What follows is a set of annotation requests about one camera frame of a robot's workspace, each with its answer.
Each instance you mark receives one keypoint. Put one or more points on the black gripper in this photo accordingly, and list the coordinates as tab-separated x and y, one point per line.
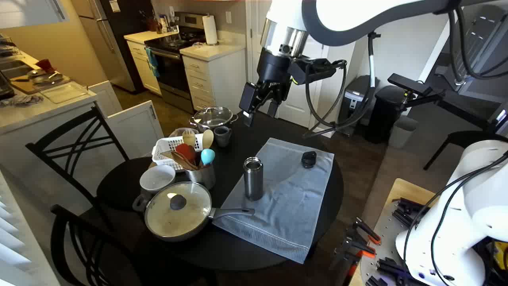
273	82

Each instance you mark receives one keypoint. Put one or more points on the black flask lid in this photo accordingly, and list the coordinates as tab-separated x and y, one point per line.
308	158

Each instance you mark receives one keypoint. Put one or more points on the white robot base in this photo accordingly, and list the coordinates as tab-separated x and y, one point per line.
438	247

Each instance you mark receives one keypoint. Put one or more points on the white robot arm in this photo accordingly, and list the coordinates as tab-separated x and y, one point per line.
330	22

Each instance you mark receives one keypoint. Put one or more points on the grey metal flask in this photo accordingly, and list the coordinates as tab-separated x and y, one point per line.
253	177

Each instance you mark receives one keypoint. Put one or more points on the pan with glass lid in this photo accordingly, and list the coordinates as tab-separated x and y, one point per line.
176	211

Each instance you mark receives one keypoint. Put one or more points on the small dark cup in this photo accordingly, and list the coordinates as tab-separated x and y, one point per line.
223	135

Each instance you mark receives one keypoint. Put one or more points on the white kitchen cabinet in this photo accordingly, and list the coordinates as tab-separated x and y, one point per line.
215	74

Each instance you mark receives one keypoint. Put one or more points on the teal spatula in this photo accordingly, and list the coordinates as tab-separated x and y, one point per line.
207	155

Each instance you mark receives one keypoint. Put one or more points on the steel utensil holder cup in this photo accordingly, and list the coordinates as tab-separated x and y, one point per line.
207	176

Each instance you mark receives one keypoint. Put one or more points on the round black table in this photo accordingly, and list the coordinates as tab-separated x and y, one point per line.
216	247

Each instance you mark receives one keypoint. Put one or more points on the black kitchen stove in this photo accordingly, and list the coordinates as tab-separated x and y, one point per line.
169	65

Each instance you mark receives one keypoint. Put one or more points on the light blue towel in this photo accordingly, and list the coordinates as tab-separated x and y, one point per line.
284	219

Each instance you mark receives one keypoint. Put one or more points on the white plate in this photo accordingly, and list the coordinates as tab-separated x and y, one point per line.
157	176

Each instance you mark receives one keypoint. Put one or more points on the black trash bin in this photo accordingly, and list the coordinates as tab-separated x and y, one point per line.
384	112

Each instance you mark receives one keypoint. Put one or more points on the grey small trash bin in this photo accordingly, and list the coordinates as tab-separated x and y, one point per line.
402	130

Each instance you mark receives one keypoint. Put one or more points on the black orange clamp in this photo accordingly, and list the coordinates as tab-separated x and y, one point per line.
359	247
361	224

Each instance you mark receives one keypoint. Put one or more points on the black metal chair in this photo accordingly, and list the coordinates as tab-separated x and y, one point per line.
86	254
64	158

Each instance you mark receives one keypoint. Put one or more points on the wooden board with clamps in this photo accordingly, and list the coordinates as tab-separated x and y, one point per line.
388	227

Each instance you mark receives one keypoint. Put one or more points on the stainless steel refrigerator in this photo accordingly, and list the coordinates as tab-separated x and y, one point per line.
107	22

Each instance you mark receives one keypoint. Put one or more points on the black metal chair front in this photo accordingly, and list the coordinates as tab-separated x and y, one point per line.
86	254

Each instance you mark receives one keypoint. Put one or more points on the white window blinds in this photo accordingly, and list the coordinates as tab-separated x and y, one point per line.
23	262

